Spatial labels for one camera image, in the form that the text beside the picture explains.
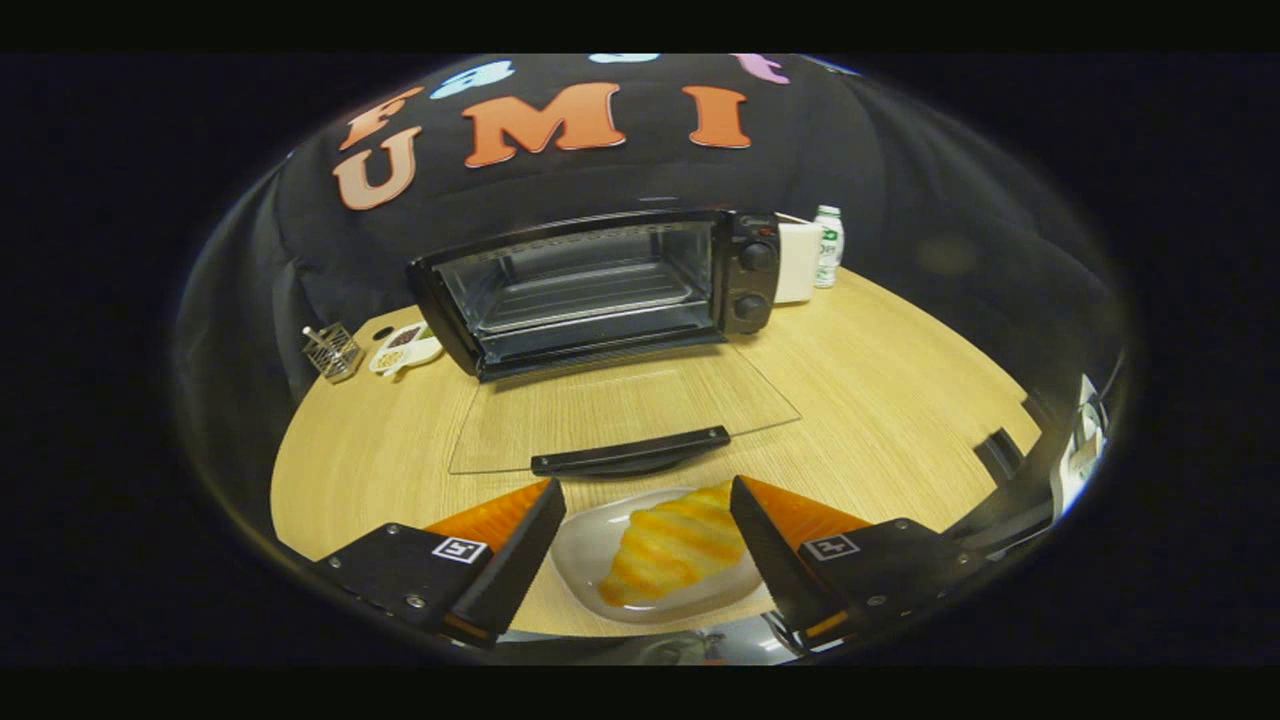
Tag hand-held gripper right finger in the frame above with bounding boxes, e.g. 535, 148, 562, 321
730, 475, 991, 656

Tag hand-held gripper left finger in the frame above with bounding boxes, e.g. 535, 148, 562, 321
310, 478, 568, 651

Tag golden croissant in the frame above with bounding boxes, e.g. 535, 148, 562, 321
598, 480, 749, 609

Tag black toaster oven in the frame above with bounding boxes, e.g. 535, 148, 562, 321
406, 208, 803, 479

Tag white oval plate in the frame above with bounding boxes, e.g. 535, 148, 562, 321
549, 487, 776, 625

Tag white sectioned snack dish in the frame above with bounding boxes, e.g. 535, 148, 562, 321
368, 322, 445, 381

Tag white box with dark label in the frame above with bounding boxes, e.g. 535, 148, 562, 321
775, 222, 823, 305

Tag small white bottle green label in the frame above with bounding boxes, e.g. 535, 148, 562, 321
812, 205, 846, 290

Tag small wire basket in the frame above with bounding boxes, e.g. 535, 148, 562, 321
302, 322, 366, 385

